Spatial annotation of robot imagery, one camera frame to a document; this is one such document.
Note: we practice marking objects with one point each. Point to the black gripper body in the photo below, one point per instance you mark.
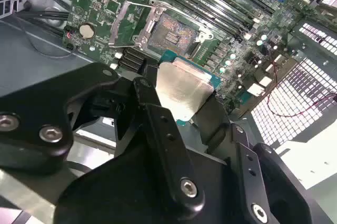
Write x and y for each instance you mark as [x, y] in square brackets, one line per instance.
[118, 189]

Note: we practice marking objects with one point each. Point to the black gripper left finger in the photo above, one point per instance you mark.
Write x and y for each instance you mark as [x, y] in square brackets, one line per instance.
[39, 103]

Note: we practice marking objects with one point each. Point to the metal locking lever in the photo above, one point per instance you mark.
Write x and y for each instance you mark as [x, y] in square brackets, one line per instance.
[196, 51]
[160, 2]

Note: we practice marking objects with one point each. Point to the metal socket cover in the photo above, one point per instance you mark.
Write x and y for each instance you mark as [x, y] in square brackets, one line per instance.
[117, 24]

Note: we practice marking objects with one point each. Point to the silver CPU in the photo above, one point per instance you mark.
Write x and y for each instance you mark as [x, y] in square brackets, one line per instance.
[181, 90]

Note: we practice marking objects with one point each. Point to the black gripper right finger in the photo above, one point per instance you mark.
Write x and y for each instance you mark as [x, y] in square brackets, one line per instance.
[247, 161]

